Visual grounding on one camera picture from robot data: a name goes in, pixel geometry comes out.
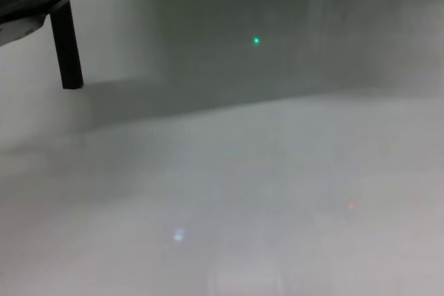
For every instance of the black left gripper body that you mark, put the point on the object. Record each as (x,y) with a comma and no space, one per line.
(24,5)

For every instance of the black tape frame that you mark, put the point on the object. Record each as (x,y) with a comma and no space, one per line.
(67,50)

